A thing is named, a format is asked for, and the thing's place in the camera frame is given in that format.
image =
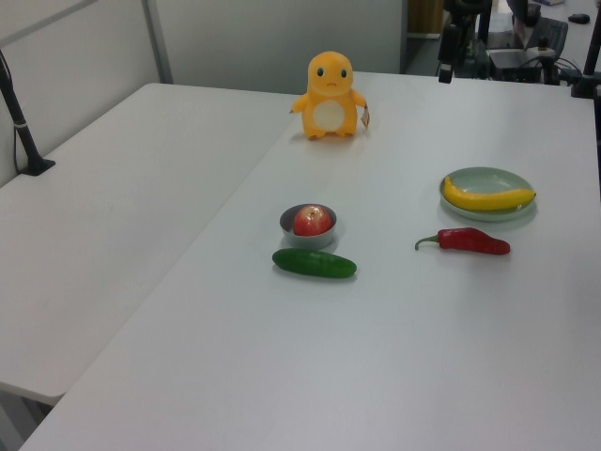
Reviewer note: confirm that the small grey metal bowl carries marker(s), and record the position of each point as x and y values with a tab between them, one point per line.
310	242

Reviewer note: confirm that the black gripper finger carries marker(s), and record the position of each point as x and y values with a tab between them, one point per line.
482	51
447	51

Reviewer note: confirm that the orange dinosaur plush toy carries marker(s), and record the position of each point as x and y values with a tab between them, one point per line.
328	94

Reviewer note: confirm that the pale green plastic plate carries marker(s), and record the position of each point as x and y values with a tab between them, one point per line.
488	181

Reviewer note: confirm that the wooden cabinet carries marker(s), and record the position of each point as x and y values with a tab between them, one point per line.
425	16

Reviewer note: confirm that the black clamp stand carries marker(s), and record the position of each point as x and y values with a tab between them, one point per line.
584	87

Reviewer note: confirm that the red chili pepper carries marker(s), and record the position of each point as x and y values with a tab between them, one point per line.
465	240

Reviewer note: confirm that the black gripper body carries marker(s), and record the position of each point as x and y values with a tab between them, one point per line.
467	11

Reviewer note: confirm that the yellow banana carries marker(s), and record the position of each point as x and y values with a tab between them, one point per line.
483	201

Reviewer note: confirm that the green cucumber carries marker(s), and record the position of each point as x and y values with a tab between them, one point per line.
314	264

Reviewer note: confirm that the red apple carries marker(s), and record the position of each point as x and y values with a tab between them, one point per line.
312	222

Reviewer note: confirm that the black computer mouse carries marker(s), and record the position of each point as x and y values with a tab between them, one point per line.
579	18

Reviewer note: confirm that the grey partition post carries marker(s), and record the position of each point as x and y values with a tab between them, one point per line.
159	47

